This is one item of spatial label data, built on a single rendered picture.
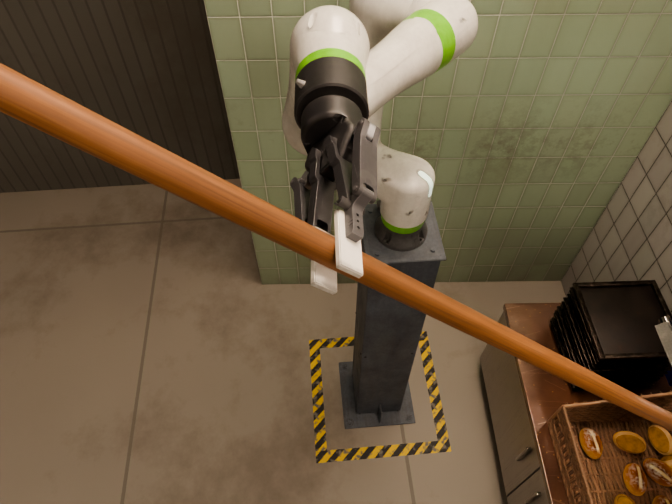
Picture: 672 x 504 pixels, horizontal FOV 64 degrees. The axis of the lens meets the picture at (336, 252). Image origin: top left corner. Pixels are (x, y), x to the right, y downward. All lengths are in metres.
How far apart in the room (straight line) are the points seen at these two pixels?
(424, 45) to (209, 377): 2.00
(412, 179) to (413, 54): 0.41
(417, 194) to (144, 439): 1.77
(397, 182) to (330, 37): 0.66
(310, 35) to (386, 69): 0.24
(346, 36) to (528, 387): 1.58
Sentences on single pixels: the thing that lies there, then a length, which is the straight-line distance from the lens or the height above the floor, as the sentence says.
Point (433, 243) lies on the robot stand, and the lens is 1.52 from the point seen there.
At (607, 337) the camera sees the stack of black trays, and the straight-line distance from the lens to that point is 1.93.
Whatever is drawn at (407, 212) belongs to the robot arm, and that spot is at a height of 1.35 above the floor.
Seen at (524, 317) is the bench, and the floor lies 0.58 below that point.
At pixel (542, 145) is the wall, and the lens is 2.26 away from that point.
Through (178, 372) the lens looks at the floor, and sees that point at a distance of 2.71.
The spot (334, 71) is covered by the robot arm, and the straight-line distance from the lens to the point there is 0.67.
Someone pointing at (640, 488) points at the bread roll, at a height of 0.64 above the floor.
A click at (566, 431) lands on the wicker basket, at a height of 0.71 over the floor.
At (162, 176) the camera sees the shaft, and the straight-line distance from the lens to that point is 0.45.
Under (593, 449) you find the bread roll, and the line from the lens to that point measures 2.00.
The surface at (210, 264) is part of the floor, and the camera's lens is 3.00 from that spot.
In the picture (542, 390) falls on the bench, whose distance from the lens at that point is 2.08.
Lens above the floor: 2.38
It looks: 53 degrees down
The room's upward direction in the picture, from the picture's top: straight up
